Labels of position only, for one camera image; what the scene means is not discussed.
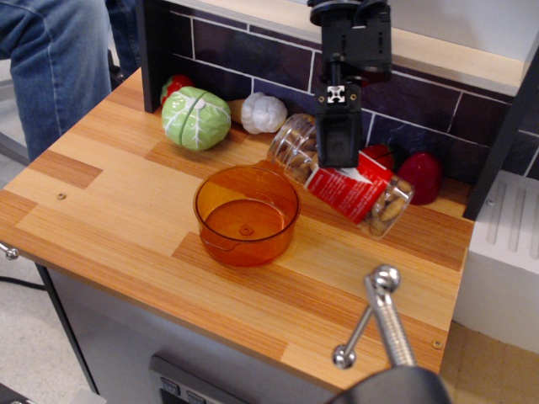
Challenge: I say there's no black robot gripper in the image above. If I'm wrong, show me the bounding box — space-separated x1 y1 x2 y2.
307 1 392 168

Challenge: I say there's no white ribbed appliance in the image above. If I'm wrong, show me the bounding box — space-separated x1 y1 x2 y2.
453 171 538 352

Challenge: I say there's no grey control panel with buttons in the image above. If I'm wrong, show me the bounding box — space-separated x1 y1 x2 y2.
148 355 243 404

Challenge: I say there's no red toy chili pepper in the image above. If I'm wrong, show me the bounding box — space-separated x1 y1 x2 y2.
362 144 397 171

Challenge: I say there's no clear almond jar red label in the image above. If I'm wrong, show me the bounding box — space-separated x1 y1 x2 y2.
268 114 414 238

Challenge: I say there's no green toy cabbage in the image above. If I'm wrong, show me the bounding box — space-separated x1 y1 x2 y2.
162 87 232 152

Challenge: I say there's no small chrome knob left edge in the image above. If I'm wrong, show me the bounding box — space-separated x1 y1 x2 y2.
0 243 19 261

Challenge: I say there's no person leg in jeans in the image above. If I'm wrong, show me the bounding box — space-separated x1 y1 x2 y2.
1 0 141 160

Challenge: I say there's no black cable on floor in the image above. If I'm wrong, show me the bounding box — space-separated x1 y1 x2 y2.
0 275 46 291

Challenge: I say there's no chrome clamp screw handle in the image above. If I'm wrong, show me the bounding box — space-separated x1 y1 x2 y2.
332 264 454 404

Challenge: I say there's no dark red toy egg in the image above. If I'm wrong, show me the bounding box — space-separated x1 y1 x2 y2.
398 151 443 205

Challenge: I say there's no orange transparent plastic pot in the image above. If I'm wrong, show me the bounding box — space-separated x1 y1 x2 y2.
194 160 301 267

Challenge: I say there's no white toy garlic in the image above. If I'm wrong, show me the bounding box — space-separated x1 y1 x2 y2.
227 92 288 135

